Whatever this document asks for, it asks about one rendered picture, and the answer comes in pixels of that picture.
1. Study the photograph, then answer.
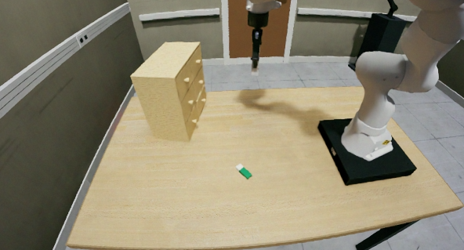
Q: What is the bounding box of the tan wooden chest of drawers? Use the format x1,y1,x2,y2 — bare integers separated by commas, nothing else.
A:
130,42,201,143

